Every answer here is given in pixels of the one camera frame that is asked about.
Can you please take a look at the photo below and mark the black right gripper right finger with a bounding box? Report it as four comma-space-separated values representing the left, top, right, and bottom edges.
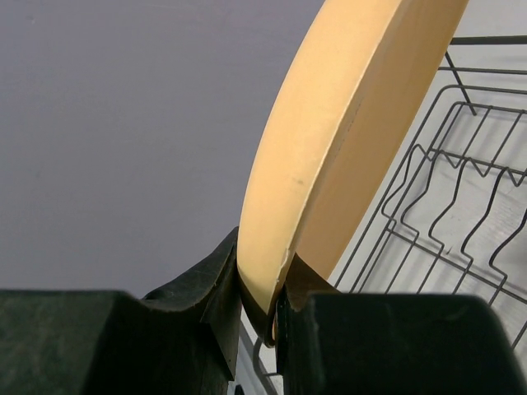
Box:
276, 257, 526, 394

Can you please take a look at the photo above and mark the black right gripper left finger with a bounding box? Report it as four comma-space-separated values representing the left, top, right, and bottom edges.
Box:
1, 231, 241, 394

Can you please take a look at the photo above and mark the yellow plastic plate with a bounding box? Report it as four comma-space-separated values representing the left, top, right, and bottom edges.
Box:
237, 1, 467, 347

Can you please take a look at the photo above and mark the black wire dish rack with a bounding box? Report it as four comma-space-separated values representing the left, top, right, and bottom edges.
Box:
232, 35, 526, 394

